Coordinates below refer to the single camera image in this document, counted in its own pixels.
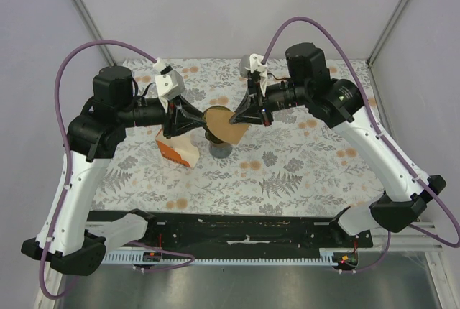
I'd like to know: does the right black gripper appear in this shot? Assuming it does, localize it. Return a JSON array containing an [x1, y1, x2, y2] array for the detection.
[[230, 78, 311, 127]]

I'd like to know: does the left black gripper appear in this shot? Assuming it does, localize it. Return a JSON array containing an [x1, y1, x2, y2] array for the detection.
[[118, 95, 207, 139]]

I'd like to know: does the dark glass dripper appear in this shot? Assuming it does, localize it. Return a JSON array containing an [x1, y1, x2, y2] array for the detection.
[[204, 106, 234, 144]]

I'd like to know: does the brown paper coffee filter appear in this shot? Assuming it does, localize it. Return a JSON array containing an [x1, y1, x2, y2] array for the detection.
[[205, 106, 249, 144]]

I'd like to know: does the orange coffee filter box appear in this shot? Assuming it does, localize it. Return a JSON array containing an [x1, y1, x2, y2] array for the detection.
[[155, 129, 200, 169]]

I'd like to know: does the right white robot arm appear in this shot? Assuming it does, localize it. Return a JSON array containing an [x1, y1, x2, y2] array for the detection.
[[229, 42, 446, 247]]

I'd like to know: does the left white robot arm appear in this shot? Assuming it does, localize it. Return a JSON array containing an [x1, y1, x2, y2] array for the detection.
[[21, 66, 166, 276]]

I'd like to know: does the floral patterned table mat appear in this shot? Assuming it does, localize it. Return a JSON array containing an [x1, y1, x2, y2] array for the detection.
[[93, 57, 391, 218]]

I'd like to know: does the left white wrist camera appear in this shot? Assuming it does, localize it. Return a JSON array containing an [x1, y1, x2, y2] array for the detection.
[[153, 58, 185, 112]]

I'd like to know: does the black mounting base plate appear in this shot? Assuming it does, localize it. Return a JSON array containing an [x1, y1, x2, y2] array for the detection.
[[116, 211, 374, 257]]

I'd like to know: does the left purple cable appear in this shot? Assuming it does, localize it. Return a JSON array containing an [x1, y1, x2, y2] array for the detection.
[[38, 41, 197, 300]]

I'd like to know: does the purple cable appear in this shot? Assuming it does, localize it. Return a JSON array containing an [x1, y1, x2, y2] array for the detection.
[[264, 17, 460, 276], [38, 41, 197, 300]]

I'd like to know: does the white slotted cable duct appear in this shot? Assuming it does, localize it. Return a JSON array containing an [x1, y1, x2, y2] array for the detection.
[[100, 247, 342, 265]]

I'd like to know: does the left aluminium frame post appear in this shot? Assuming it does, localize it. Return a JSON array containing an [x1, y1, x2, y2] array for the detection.
[[50, 0, 119, 68]]

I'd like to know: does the aluminium frame post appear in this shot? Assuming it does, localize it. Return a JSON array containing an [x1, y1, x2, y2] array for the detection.
[[366, 0, 411, 68], [50, 0, 119, 68]]

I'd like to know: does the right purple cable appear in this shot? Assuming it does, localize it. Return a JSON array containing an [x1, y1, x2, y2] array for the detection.
[[264, 17, 460, 276]]

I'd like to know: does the right aluminium frame post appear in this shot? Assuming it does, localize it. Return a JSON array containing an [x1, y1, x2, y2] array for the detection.
[[366, 0, 411, 68]]

